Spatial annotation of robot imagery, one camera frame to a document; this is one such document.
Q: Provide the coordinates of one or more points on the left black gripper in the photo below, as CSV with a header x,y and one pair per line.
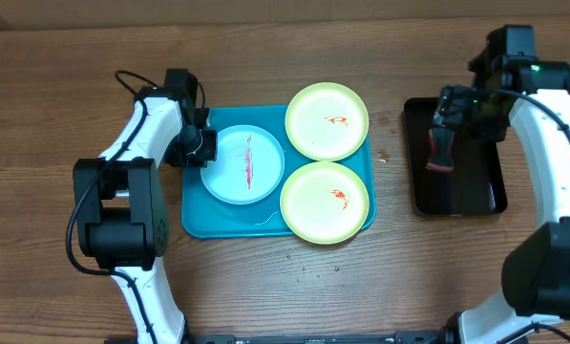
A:
x,y
210,153

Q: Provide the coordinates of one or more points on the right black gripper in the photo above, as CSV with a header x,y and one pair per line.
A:
x,y
449,112

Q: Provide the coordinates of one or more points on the orange and dark sponge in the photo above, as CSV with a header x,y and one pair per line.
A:
x,y
441,142

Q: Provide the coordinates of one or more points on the light blue plate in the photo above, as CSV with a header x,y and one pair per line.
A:
x,y
249,165

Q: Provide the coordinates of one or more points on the yellow-green plate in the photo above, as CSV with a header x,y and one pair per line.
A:
x,y
324,203
326,121

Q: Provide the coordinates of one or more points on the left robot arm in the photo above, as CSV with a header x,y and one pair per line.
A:
x,y
119,226

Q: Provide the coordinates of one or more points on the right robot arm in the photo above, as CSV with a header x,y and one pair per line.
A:
x,y
514,89

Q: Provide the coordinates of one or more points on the teal plastic tray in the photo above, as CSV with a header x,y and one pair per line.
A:
x,y
205,216

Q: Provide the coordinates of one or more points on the black rectangular tray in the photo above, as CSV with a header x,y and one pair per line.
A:
x,y
474,186

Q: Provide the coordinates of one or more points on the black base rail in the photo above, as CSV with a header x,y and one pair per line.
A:
x,y
400,337

